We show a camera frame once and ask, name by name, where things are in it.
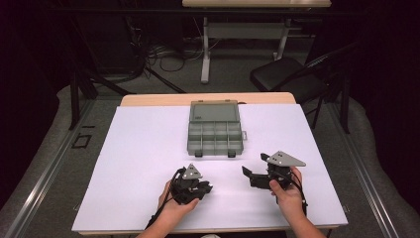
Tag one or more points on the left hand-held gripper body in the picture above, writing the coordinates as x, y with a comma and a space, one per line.
186, 188

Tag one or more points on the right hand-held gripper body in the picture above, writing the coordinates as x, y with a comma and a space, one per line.
280, 160

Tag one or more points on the grey plastic compartment box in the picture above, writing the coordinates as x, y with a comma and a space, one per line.
214, 139

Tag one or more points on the person's left hand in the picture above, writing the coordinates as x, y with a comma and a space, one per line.
175, 210

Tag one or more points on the person's right hand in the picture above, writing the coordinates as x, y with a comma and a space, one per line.
292, 201

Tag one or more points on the white board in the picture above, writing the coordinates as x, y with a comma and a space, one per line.
138, 148

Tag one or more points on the black folding chair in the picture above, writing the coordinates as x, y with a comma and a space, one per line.
280, 76

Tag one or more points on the wooden table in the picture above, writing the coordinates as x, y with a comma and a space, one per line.
148, 99

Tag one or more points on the white-legged desk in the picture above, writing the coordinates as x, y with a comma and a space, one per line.
205, 66

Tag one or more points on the black metal rod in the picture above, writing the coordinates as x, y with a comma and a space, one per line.
165, 81

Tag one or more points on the black frame post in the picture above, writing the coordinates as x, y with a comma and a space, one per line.
345, 105
74, 99

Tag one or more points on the metal floor rail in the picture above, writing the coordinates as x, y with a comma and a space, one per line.
43, 180
366, 185

